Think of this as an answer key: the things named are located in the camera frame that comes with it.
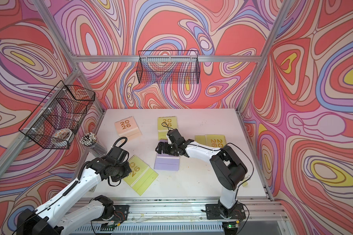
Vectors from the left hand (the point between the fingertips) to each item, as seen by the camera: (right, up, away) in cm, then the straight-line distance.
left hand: (132, 172), depth 80 cm
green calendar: (+15, +26, +29) cm, 42 cm away
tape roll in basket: (-33, +22, -7) cm, 40 cm away
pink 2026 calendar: (-12, +24, +27) cm, 38 cm away
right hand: (+16, +8, +9) cm, 20 cm away
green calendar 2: (+51, +15, +20) cm, 57 cm away
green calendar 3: (+3, -4, +6) cm, 8 cm away
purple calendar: (+18, +3, +11) cm, 21 cm away
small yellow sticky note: (+49, +6, -30) cm, 57 cm away
